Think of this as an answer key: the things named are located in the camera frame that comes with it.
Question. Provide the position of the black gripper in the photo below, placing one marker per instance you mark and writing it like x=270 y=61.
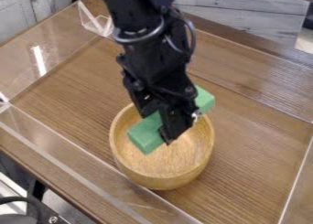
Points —
x=157 y=53

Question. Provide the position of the green rectangular block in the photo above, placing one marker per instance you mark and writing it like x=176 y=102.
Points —
x=144 y=133

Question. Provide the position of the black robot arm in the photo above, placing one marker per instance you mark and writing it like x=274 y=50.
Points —
x=140 y=11

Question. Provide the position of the brown wooden bowl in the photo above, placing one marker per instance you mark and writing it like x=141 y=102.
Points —
x=175 y=164

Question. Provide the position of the clear acrylic tray wall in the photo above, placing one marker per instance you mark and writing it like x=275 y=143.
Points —
x=61 y=80

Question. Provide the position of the black table leg frame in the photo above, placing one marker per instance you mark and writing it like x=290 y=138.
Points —
x=47 y=216

